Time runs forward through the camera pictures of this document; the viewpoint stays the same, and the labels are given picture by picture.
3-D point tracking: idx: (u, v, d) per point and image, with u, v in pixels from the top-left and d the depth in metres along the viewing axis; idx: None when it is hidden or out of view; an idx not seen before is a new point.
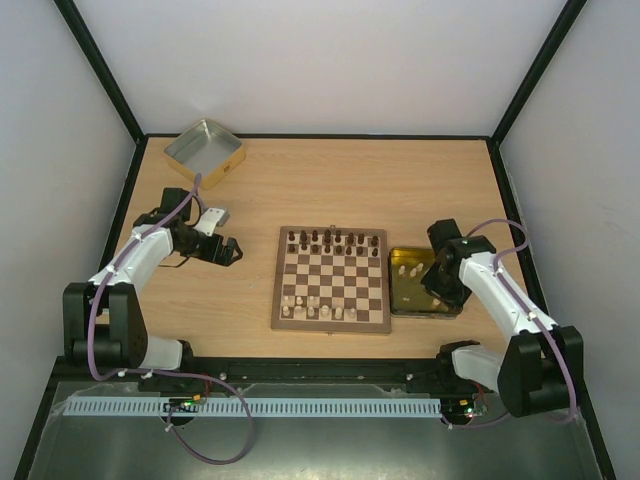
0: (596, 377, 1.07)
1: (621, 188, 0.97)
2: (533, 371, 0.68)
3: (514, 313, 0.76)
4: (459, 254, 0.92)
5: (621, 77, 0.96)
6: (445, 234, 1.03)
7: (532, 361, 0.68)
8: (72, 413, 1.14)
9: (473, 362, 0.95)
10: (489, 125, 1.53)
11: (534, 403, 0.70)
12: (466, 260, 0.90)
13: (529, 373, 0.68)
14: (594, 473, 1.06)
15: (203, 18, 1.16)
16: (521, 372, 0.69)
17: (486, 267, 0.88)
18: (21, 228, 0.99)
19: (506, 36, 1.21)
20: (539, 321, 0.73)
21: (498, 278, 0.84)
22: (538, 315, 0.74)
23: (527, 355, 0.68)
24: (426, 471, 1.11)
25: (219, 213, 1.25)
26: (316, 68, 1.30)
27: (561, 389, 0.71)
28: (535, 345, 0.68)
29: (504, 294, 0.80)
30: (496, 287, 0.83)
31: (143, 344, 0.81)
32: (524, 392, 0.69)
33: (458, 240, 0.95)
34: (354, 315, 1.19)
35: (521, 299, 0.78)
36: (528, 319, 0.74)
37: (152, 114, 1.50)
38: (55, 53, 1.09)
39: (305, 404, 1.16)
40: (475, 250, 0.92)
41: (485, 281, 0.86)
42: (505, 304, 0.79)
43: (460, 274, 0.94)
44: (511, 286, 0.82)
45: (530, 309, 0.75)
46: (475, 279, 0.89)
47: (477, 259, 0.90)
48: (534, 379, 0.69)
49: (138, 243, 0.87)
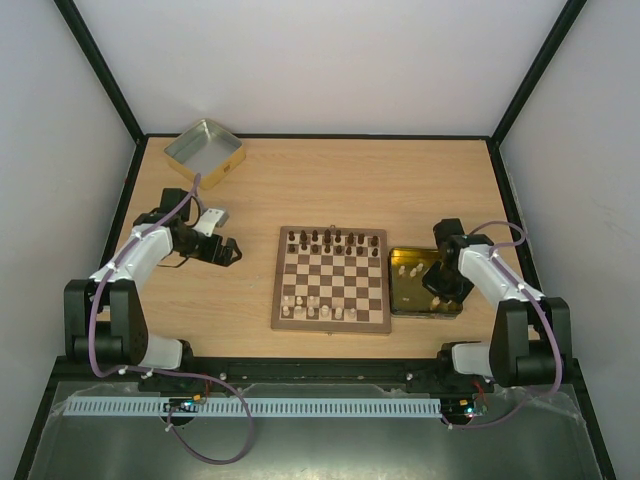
0: (597, 377, 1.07)
1: (622, 189, 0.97)
2: (522, 334, 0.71)
3: (504, 285, 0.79)
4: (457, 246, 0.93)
5: (621, 77, 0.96)
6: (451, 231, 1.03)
7: (521, 325, 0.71)
8: (72, 413, 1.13)
9: (471, 354, 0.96)
10: (489, 125, 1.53)
11: (523, 370, 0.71)
12: (464, 249, 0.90)
13: (515, 337, 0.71)
14: (594, 473, 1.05)
15: (203, 18, 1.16)
16: (510, 336, 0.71)
17: (481, 253, 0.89)
18: (21, 227, 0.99)
19: (506, 36, 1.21)
20: (527, 292, 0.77)
21: (491, 260, 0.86)
22: (526, 287, 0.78)
23: (514, 318, 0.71)
24: (426, 471, 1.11)
25: (218, 213, 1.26)
26: (316, 68, 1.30)
27: (551, 363, 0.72)
28: (522, 310, 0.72)
29: (492, 270, 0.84)
30: (485, 265, 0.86)
31: (144, 342, 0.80)
32: (511, 358, 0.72)
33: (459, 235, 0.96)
34: (354, 315, 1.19)
35: (509, 273, 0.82)
36: (517, 290, 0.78)
37: (153, 114, 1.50)
38: (55, 53, 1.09)
39: (304, 404, 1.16)
40: (474, 243, 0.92)
41: (474, 263, 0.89)
42: (495, 279, 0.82)
43: (459, 265, 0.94)
44: (501, 264, 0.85)
45: (518, 282, 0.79)
46: (466, 264, 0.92)
47: (473, 247, 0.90)
48: (521, 346, 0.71)
49: (138, 242, 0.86)
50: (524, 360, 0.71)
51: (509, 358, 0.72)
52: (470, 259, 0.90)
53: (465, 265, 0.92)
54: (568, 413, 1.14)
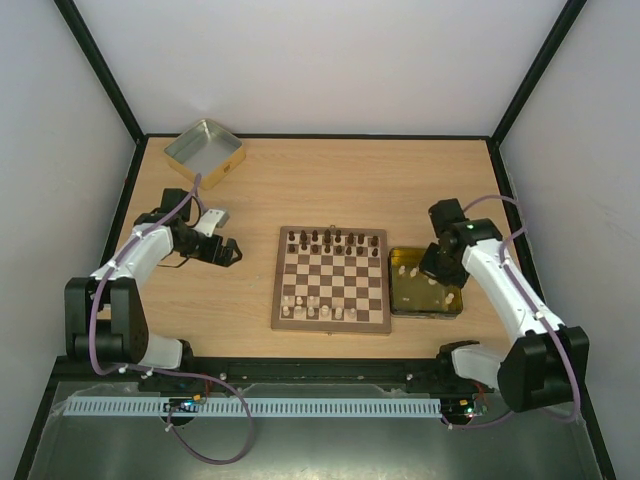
0: (597, 378, 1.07)
1: (621, 189, 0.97)
2: (536, 371, 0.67)
3: (520, 311, 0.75)
4: (464, 239, 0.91)
5: (621, 77, 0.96)
6: (447, 215, 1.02)
7: (536, 364, 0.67)
8: (72, 413, 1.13)
9: (473, 363, 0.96)
10: (489, 125, 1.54)
11: (535, 403, 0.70)
12: (471, 247, 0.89)
13: (531, 374, 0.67)
14: (594, 473, 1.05)
15: (202, 18, 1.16)
16: (525, 375, 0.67)
17: (494, 257, 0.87)
18: (21, 227, 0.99)
19: (505, 36, 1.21)
20: (545, 321, 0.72)
21: (504, 269, 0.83)
22: (544, 315, 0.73)
23: (532, 357, 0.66)
24: (426, 471, 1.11)
25: (219, 215, 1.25)
26: (316, 68, 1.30)
27: (562, 390, 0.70)
28: (540, 347, 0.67)
29: (508, 287, 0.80)
30: (500, 278, 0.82)
31: (144, 340, 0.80)
32: (524, 391, 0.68)
33: (463, 225, 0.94)
34: (354, 315, 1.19)
35: (527, 295, 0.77)
36: (535, 319, 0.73)
37: (153, 114, 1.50)
38: (55, 53, 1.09)
39: (304, 404, 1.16)
40: (480, 236, 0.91)
41: (487, 271, 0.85)
42: (510, 300, 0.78)
43: (463, 260, 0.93)
44: (516, 279, 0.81)
45: (536, 309, 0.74)
46: (476, 267, 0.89)
47: (482, 247, 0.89)
48: (535, 380, 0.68)
49: (138, 241, 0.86)
50: (536, 393, 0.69)
51: (522, 391, 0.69)
52: (483, 266, 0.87)
53: (471, 263, 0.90)
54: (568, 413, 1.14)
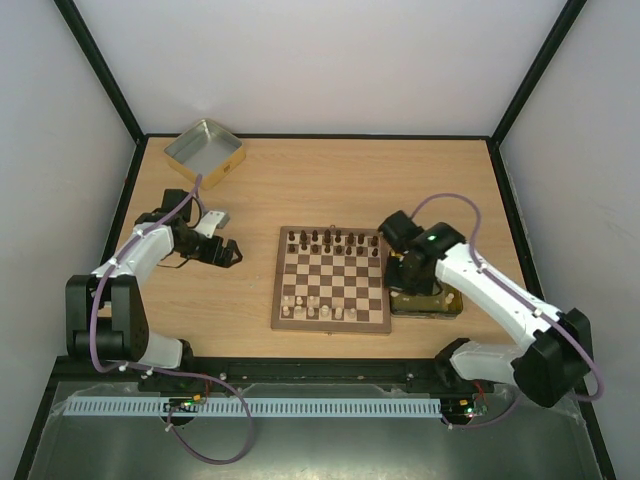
0: (598, 378, 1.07)
1: (621, 188, 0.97)
2: (558, 370, 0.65)
3: (519, 313, 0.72)
4: (433, 253, 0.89)
5: (621, 77, 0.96)
6: (401, 229, 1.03)
7: (554, 363, 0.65)
8: (72, 413, 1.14)
9: (477, 364, 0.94)
10: (489, 125, 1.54)
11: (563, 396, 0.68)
12: (443, 259, 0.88)
13: (555, 372, 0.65)
14: (594, 473, 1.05)
15: (202, 18, 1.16)
16: (548, 377, 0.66)
17: (470, 267, 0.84)
18: (21, 227, 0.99)
19: (505, 36, 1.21)
20: (546, 317, 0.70)
21: (484, 275, 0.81)
22: (543, 310, 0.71)
23: (549, 356, 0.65)
24: (426, 471, 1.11)
25: (219, 216, 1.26)
26: (315, 67, 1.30)
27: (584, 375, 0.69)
28: (553, 344, 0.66)
29: (495, 292, 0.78)
30: (486, 285, 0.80)
31: (144, 337, 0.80)
32: (553, 391, 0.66)
33: (424, 239, 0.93)
34: (354, 315, 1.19)
35: (518, 295, 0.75)
36: (536, 317, 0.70)
37: (153, 114, 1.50)
38: (55, 53, 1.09)
39: (305, 404, 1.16)
40: (446, 244, 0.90)
41: (467, 281, 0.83)
42: (505, 305, 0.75)
43: (437, 272, 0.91)
44: (501, 282, 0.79)
45: (534, 307, 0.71)
46: (458, 280, 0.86)
47: (453, 257, 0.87)
48: (560, 375, 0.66)
49: (139, 240, 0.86)
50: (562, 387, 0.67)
51: (550, 391, 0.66)
52: (462, 276, 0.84)
53: (448, 274, 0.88)
54: (568, 413, 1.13)
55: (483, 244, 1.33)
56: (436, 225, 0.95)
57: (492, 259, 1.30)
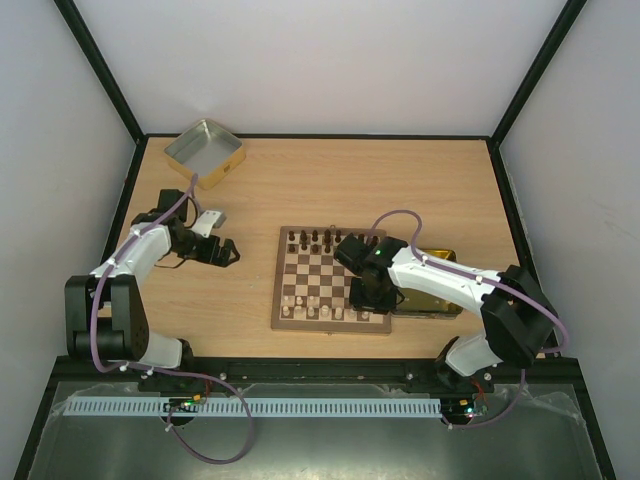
0: (599, 378, 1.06)
1: (621, 188, 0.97)
2: (514, 324, 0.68)
3: (465, 287, 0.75)
4: (381, 265, 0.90)
5: (621, 76, 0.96)
6: (353, 252, 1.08)
7: (509, 319, 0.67)
8: (72, 413, 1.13)
9: (465, 354, 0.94)
10: (488, 125, 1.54)
11: (534, 348, 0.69)
12: (391, 266, 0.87)
13: (515, 327, 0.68)
14: (594, 473, 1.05)
15: (203, 18, 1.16)
16: (510, 334, 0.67)
17: (414, 260, 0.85)
18: (21, 227, 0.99)
19: (506, 37, 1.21)
20: (488, 281, 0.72)
21: (428, 264, 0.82)
22: (485, 276, 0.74)
23: (501, 311, 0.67)
24: (426, 471, 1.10)
25: (215, 215, 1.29)
26: (316, 68, 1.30)
27: (549, 322, 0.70)
28: (501, 302, 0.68)
29: (439, 276, 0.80)
30: (432, 273, 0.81)
31: (145, 336, 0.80)
32: (521, 345, 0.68)
33: (373, 254, 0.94)
34: (354, 315, 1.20)
35: (458, 270, 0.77)
36: (479, 284, 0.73)
37: (153, 114, 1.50)
38: (55, 52, 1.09)
39: (305, 404, 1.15)
40: (393, 254, 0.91)
41: (413, 275, 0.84)
42: (453, 284, 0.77)
43: (395, 281, 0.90)
44: (443, 264, 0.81)
45: (475, 276, 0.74)
46: (408, 279, 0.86)
47: (398, 261, 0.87)
48: (519, 327, 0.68)
49: (137, 240, 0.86)
50: (530, 340, 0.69)
51: (518, 346, 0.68)
52: (408, 273, 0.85)
53: (403, 278, 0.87)
54: (568, 412, 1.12)
55: (483, 244, 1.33)
56: (382, 239, 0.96)
57: (492, 259, 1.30)
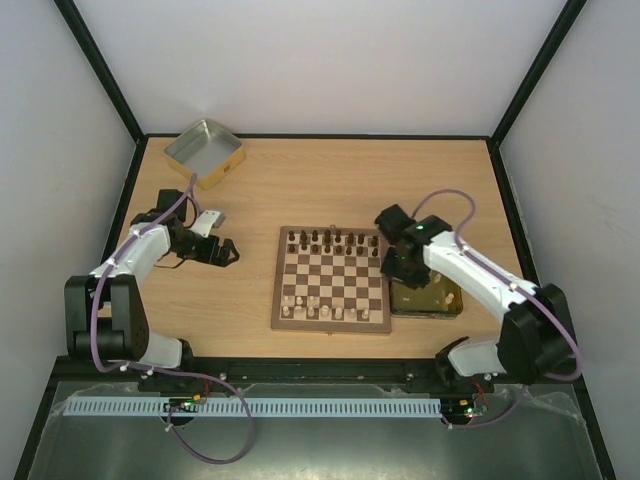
0: (599, 378, 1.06)
1: (621, 188, 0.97)
2: (533, 339, 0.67)
3: (495, 289, 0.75)
4: (418, 240, 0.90)
5: (621, 75, 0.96)
6: (393, 222, 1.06)
7: (530, 332, 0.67)
8: (72, 413, 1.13)
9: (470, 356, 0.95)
10: (489, 124, 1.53)
11: (545, 370, 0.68)
12: (428, 245, 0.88)
13: (532, 342, 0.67)
14: (594, 473, 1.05)
15: (203, 18, 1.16)
16: (526, 346, 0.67)
17: (452, 247, 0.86)
18: (21, 227, 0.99)
19: (506, 37, 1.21)
20: (521, 290, 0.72)
21: (465, 256, 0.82)
22: (519, 285, 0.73)
23: (523, 324, 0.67)
24: (426, 471, 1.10)
25: (215, 215, 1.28)
26: (316, 68, 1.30)
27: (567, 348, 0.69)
28: (527, 314, 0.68)
29: (473, 271, 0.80)
30: (467, 266, 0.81)
31: (145, 336, 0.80)
32: (532, 361, 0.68)
33: (413, 227, 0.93)
34: (354, 315, 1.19)
35: (495, 272, 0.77)
36: (511, 291, 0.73)
37: (153, 114, 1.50)
38: (55, 51, 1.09)
39: (305, 404, 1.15)
40: (434, 234, 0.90)
41: (448, 262, 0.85)
42: (483, 282, 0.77)
43: (426, 260, 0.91)
44: (481, 261, 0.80)
45: (509, 282, 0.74)
46: (442, 264, 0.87)
47: (437, 241, 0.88)
48: (537, 345, 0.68)
49: (137, 240, 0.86)
50: (545, 360, 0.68)
51: (528, 362, 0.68)
52: (443, 258, 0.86)
53: (435, 260, 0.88)
54: (568, 413, 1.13)
55: (483, 244, 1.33)
56: (426, 217, 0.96)
57: (492, 258, 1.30)
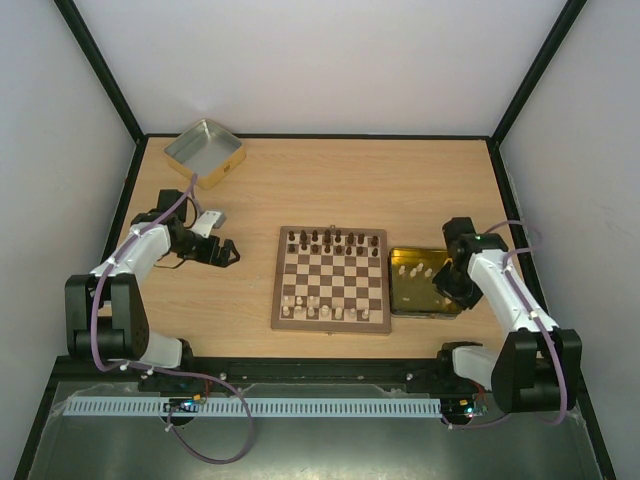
0: (599, 378, 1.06)
1: (622, 187, 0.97)
2: (526, 368, 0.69)
3: (516, 311, 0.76)
4: (469, 246, 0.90)
5: (621, 75, 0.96)
6: (459, 229, 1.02)
7: (526, 360, 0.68)
8: (72, 413, 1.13)
9: (471, 361, 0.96)
10: (489, 125, 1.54)
11: (523, 401, 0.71)
12: (478, 253, 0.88)
13: (522, 370, 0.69)
14: (594, 473, 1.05)
15: (203, 18, 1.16)
16: (516, 371, 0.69)
17: (495, 263, 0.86)
18: (21, 226, 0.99)
19: (506, 37, 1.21)
20: (539, 321, 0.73)
21: (506, 273, 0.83)
22: (539, 316, 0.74)
23: (523, 353, 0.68)
24: (426, 471, 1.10)
25: (215, 216, 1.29)
26: (316, 69, 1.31)
27: (551, 390, 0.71)
28: (533, 344, 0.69)
29: (506, 288, 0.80)
30: (501, 282, 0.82)
31: (145, 335, 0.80)
32: (515, 386, 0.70)
33: (470, 235, 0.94)
34: (354, 315, 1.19)
35: (526, 297, 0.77)
36: (530, 319, 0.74)
37: (153, 114, 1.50)
38: (55, 51, 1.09)
39: (304, 404, 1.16)
40: (488, 247, 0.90)
41: (487, 273, 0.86)
42: (508, 300, 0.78)
43: (469, 268, 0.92)
44: (517, 283, 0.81)
45: (531, 309, 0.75)
46: (481, 272, 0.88)
47: (486, 253, 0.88)
48: (526, 377, 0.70)
49: (137, 240, 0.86)
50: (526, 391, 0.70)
51: (512, 387, 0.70)
52: (484, 268, 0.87)
53: (476, 268, 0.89)
54: (568, 413, 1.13)
55: None
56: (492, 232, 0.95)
57: None
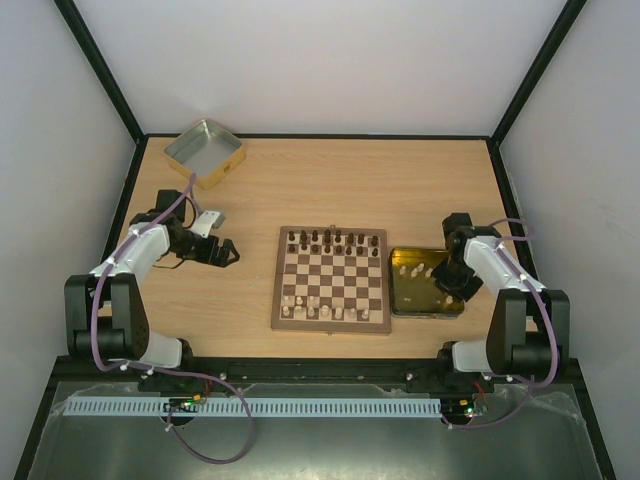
0: (599, 378, 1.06)
1: (622, 187, 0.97)
2: (516, 324, 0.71)
3: (508, 278, 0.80)
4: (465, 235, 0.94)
5: (622, 74, 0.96)
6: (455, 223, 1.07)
7: (516, 316, 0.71)
8: (72, 414, 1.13)
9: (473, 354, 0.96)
10: (489, 124, 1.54)
11: (517, 362, 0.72)
12: (471, 238, 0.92)
13: (512, 327, 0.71)
14: (594, 473, 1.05)
15: (203, 18, 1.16)
16: (507, 328, 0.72)
17: (488, 243, 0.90)
18: (21, 227, 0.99)
19: (507, 37, 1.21)
20: (529, 283, 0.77)
21: (495, 251, 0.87)
22: (529, 279, 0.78)
23: (512, 308, 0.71)
24: (426, 471, 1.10)
25: (214, 215, 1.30)
26: (315, 69, 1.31)
27: (546, 355, 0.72)
28: (522, 300, 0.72)
29: (496, 262, 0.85)
30: (493, 258, 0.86)
31: (145, 334, 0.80)
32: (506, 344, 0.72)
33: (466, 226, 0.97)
34: (354, 315, 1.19)
35: (514, 267, 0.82)
36: (520, 282, 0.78)
37: (154, 114, 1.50)
38: (55, 50, 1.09)
39: (304, 404, 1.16)
40: (482, 235, 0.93)
41: (478, 254, 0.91)
42: (500, 272, 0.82)
43: (465, 255, 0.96)
44: (508, 258, 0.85)
45: (520, 273, 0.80)
46: (474, 255, 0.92)
47: (479, 237, 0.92)
48: (518, 335, 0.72)
49: (136, 240, 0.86)
50: (519, 351, 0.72)
51: (504, 346, 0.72)
52: (475, 250, 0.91)
53: (468, 252, 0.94)
54: (568, 413, 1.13)
55: None
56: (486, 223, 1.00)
57: None
